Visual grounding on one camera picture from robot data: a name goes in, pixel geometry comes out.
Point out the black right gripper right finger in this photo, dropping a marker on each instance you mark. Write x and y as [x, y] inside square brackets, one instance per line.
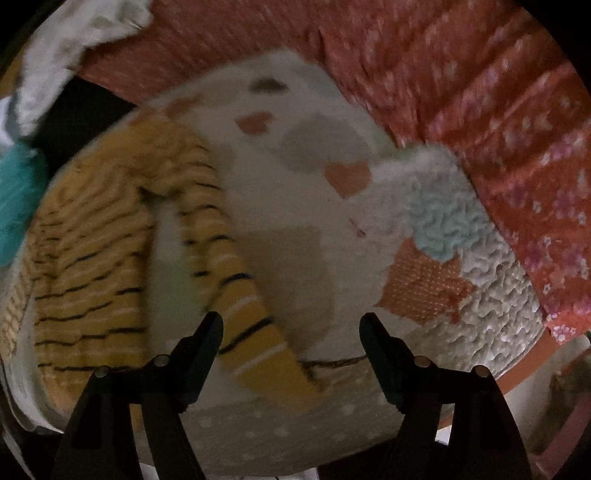
[456, 425]

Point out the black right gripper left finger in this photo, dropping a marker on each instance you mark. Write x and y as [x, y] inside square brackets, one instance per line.
[99, 442]

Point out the yellow striped knit sweater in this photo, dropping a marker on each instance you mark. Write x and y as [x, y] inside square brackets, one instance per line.
[84, 265]

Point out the white patchwork round rug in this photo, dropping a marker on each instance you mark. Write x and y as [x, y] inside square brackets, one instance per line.
[333, 221]

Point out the teal plush cushion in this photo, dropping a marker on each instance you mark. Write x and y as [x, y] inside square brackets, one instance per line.
[23, 183]

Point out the red floral bedspread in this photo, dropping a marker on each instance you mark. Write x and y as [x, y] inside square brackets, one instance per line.
[481, 77]

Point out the white floral cloth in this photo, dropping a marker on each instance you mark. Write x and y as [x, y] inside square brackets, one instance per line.
[55, 52]

